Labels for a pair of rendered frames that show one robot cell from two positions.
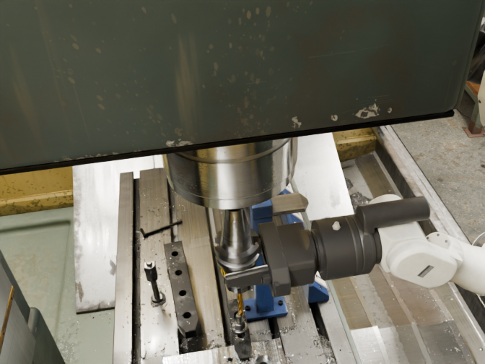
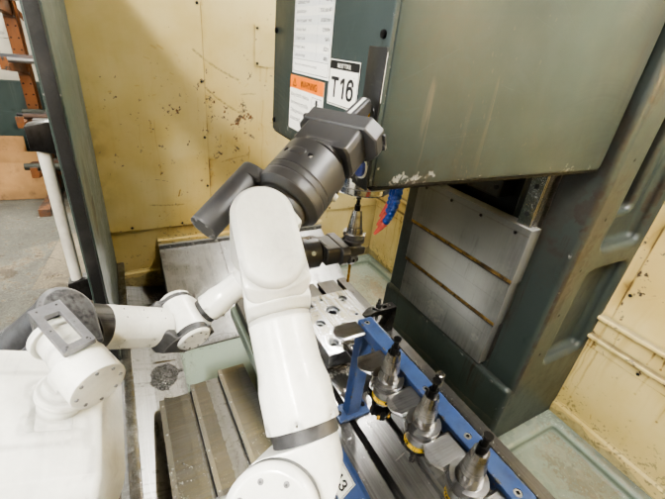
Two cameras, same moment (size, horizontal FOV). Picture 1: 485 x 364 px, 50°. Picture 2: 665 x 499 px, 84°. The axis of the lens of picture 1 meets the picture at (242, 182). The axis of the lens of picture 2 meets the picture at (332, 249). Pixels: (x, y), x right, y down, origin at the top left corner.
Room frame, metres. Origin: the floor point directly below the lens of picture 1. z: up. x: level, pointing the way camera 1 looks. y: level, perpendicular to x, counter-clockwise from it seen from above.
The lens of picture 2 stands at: (1.33, -0.42, 1.79)
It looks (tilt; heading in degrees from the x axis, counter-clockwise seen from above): 28 degrees down; 156
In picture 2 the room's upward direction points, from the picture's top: 7 degrees clockwise
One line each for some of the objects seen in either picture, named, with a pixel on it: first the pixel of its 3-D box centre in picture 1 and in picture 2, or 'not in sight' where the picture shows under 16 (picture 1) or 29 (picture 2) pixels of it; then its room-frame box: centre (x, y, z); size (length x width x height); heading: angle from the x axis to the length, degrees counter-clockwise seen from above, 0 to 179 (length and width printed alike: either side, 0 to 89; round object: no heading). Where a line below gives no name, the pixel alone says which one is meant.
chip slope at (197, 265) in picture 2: not in sight; (268, 286); (-0.16, -0.07, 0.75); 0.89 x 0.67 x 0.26; 97
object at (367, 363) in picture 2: not in sight; (372, 362); (0.83, -0.07, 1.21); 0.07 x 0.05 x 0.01; 97
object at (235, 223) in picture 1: (235, 223); (355, 221); (0.50, 0.01, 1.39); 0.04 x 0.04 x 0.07
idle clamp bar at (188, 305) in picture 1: (182, 291); not in sight; (0.75, 0.15, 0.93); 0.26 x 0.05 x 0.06; 12
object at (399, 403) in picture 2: not in sight; (404, 402); (0.94, -0.06, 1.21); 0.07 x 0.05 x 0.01; 97
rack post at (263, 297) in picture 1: (263, 265); (357, 373); (0.72, -0.03, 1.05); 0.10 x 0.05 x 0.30; 97
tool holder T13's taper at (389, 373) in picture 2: not in sight; (391, 364); (0.89, -0.07, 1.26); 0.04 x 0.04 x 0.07
